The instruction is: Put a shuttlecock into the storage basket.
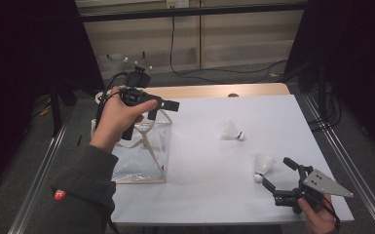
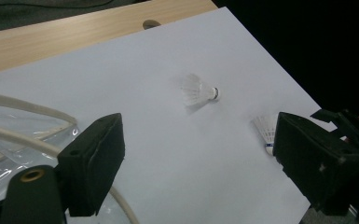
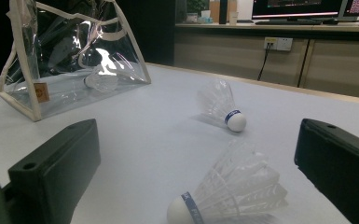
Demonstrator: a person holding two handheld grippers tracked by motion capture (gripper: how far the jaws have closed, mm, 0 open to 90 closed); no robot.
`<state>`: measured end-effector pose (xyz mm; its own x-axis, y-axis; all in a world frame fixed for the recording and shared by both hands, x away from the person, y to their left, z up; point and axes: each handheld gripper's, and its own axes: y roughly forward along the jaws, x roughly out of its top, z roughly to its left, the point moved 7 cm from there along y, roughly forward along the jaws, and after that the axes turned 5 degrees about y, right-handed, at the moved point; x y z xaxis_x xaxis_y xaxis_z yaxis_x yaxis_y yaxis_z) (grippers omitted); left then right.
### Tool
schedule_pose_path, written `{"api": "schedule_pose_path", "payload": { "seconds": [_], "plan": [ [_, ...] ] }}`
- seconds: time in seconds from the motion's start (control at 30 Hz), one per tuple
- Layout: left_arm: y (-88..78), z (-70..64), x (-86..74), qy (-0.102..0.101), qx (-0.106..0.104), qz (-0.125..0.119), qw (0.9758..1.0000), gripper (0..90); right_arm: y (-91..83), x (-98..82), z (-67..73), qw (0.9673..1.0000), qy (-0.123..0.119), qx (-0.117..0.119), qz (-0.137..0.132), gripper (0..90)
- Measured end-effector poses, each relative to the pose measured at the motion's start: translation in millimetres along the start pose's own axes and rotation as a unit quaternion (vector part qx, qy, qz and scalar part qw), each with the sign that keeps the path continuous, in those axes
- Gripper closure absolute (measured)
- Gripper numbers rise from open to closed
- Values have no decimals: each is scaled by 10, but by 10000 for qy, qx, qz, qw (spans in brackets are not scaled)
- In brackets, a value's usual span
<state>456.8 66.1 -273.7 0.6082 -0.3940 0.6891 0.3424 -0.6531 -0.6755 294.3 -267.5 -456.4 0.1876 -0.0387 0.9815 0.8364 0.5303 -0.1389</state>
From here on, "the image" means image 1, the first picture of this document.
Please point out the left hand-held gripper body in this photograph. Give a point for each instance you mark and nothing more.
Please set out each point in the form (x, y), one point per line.
(138, 78)

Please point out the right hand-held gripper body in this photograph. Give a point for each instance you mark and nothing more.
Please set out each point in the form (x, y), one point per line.
(321, 183)

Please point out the white feather shuttlecock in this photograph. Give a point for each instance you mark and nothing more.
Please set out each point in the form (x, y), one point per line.
(240, 136)
(263, 162)
(159, 141)

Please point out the clear plastic bag beige trim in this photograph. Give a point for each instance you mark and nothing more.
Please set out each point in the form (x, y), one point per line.
(136, 162)

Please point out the person's right hand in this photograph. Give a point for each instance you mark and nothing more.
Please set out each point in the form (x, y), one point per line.
(319, 217)

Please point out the person's left hand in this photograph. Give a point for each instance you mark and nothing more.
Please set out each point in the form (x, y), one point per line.
(113, 120)

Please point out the light wooden table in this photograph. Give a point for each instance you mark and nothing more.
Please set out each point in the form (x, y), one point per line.
(207, 91)

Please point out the white table cover sheet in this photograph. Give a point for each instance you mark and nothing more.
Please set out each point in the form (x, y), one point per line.
(207, 169)

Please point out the small dark round object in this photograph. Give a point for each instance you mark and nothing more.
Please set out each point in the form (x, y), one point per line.
(233, 95)

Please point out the black metal crossbar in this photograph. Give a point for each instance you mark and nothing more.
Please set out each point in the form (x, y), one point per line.
(191, 12)

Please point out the black metal stand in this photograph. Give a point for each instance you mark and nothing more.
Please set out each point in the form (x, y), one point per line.
(56, 110)

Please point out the black curtain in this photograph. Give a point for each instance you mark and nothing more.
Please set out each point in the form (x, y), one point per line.
(354, 48)
(19, 65)

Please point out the aluminium floor rail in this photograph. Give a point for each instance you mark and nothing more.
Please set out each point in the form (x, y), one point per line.
(42, 175)
(360, 182)

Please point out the white wall socket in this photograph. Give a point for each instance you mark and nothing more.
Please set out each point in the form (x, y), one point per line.
(177, 3)

